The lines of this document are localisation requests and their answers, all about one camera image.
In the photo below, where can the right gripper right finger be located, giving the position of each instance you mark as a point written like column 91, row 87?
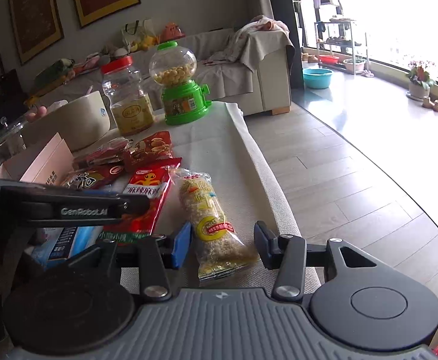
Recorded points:
column 286, row 254

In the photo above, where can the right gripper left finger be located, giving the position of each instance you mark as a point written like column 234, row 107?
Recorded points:
column 157, row 254

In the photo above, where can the yellow puffed snack packet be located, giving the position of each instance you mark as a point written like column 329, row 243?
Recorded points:
column 218, row 248

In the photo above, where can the red spicy strip packet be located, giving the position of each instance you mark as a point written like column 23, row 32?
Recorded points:
column 147, row 188

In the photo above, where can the red yellow chip bag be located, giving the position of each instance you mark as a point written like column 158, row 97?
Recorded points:
column 93, row 177

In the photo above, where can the glass jar with nuts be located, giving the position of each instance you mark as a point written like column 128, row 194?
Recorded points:
column 11, row 137

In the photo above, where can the blue snack packet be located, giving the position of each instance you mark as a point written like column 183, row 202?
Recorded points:
column 60, row 244

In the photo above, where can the pink cardboard box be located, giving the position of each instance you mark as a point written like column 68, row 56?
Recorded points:
column 46, row 162

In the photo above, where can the dark red jerky packet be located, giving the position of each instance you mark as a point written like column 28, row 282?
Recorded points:
column 108, row 153

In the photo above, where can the red peanut snack packet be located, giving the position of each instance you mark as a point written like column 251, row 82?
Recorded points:
column 155, row 147

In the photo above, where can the cream oval container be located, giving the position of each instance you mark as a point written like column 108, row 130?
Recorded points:
column 80, row 123

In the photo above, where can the red lid plastic jar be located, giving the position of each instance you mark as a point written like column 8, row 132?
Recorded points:
column 129, row 104

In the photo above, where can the teal plastic basin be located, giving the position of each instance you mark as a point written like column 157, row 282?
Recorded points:
column 317, row 78

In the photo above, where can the green gumball candy dispenser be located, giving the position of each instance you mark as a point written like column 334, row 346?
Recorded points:
column 173, row 68

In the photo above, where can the beige covered sofa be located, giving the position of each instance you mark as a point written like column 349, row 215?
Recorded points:
column 249, row 67

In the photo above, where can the red gold framed picture left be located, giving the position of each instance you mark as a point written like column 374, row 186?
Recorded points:
column 36, row 26

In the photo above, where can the potted flower plant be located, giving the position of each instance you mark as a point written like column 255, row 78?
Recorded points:
column 420, row 81

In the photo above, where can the metal shelf rack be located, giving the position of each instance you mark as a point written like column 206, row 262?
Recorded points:
column 342, row 45

